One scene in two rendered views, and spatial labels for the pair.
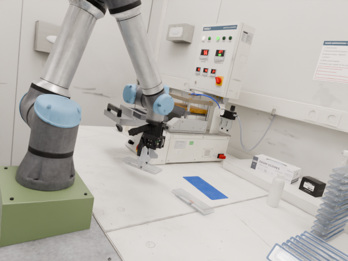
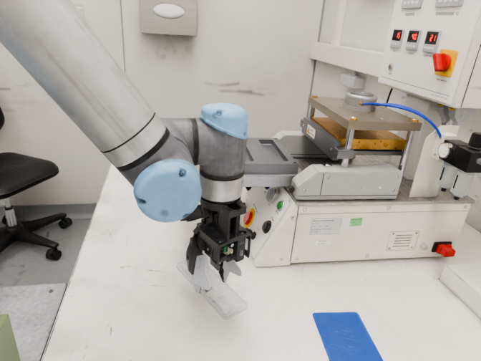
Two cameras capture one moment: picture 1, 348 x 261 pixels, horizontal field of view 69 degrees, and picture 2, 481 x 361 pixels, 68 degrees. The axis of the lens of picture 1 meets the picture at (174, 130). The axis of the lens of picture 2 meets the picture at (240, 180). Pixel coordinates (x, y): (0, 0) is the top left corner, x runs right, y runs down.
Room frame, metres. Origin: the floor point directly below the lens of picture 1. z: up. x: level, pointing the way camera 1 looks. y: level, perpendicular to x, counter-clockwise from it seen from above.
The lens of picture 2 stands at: (0.58, -0.18, 1.29)
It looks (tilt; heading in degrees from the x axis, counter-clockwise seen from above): 24 degrees down; 26
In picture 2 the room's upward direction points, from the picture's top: 4 degrees clockwise
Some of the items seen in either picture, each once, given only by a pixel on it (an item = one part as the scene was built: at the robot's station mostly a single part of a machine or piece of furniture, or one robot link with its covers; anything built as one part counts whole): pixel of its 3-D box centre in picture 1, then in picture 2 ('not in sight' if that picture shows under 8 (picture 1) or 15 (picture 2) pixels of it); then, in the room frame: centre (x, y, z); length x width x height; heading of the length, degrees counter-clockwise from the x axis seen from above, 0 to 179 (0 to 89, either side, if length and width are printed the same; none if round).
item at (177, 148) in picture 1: (178, 141); (339, 205); (1.51, -0.04, 0.84); 0.53 x 0.37 x 0.17; 127
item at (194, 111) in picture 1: (186, 104); (356, 125); (1.53, -0.04, 1.07); 0.22 x 0.17 x 0.10; 37
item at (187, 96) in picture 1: (192, 102); (371, 120); (1.54, -0.08, 1.08); 0.31 x 0.24 x 0.13; 37
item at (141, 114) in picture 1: (145, 114); (255, 153); (1.38, 0.17, 0.98); 0.20 x 0.17 x 0.03; 37
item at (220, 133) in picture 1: (185, 126); (356, 173); (1.55, -0.07, 0.93); 0.46 x 0.35 x 0.01; 127
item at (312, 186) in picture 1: (312, 186); not in sight; (1.18, -0.71, 0.83); 0.09 x 0.06 x 0.07; 32
